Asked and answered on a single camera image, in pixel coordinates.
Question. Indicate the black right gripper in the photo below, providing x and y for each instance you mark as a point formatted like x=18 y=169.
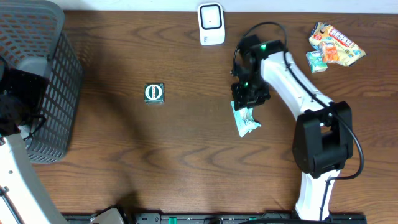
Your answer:
x=240 y=99

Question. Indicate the teal snack packet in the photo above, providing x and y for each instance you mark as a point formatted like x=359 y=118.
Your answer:
x=244 y=120

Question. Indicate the light blue tissue pack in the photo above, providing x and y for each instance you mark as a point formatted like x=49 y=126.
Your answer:
x=315 y=61

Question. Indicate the orange Kleenex tissue pack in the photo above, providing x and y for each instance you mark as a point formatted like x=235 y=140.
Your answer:
x=329 y=52

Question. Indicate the green round-logo box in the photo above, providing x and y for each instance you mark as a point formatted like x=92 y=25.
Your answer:
x=154 y=93

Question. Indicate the yellow snack bag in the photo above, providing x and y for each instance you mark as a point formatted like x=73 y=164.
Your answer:
x=348 y=51

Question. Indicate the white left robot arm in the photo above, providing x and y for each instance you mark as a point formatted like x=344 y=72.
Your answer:
x=24 y=199

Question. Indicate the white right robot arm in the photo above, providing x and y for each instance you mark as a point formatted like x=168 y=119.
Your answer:
x=321 y=143

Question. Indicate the grey plastic basket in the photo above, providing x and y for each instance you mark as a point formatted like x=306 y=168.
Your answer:
x=33 y=40

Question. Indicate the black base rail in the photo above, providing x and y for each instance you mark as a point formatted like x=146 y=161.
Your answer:
x=269 y=217

